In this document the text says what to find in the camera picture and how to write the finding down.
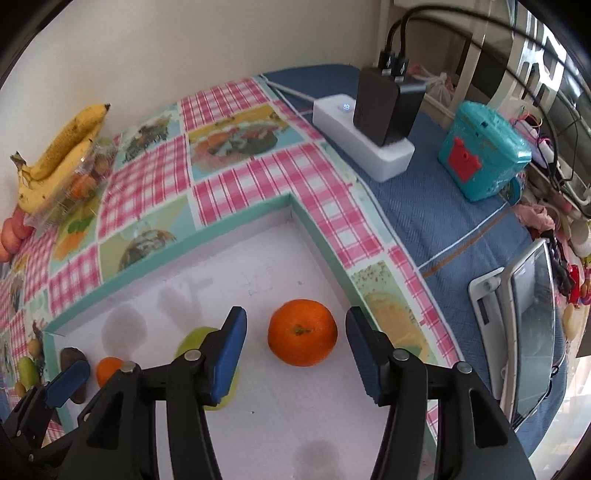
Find middle red apple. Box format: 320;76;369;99
1;218;22;255

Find large red apple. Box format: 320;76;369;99
12;206;35;241

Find tablet on white stand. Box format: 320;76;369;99
468;239;556;429

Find white wooden shelf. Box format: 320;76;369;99
378;0;591;153

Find clear plastic fruit container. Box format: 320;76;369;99
23;137;117;231

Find orange mandarin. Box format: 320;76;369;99
267;299;338;367
95;356;123;388

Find white power strip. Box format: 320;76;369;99
312;94;415;183

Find teal toy box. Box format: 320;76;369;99
438;101;532;202

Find white tray teal rim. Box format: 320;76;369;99
43;193;438;480

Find black cable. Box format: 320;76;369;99
380;4;591;195

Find green pear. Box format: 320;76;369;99
173;326;239;411
17;356;41;391

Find pink checkered fruit tablecloth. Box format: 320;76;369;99
1;76;461;405

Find black power adapter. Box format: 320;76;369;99
353;68;426;147

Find small brown round fruit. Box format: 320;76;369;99
27;338;43;359

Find dark brown avocado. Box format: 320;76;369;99
59;347;87;405

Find upper yellow banana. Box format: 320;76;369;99
29;104;110;181

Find lower yellow banana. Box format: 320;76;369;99
11;123;102;215

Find yellow banana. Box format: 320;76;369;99
29;104;110;181
11;123;102;215

